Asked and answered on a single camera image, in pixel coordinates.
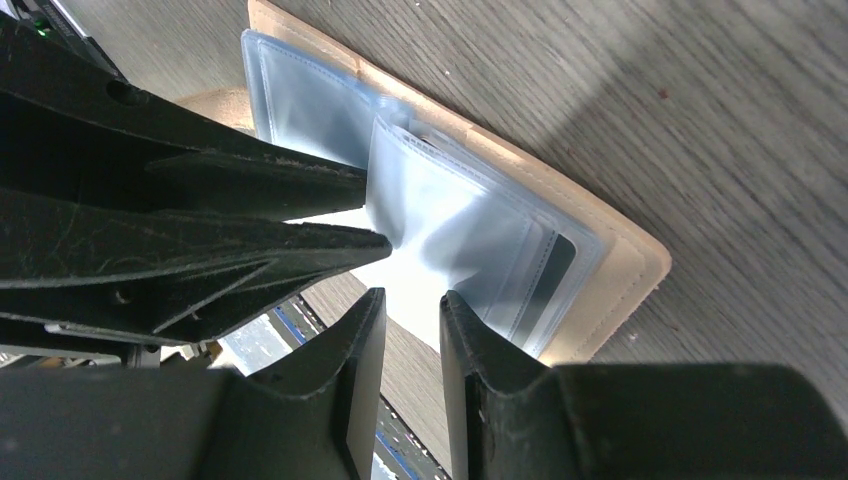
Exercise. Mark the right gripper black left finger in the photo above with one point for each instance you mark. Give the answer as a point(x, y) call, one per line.
point(310, 415)

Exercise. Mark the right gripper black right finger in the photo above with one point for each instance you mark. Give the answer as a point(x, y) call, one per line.
point(512, 417)

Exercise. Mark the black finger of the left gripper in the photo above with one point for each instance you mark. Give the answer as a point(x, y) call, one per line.
point(166, 278)
point(73, 133)

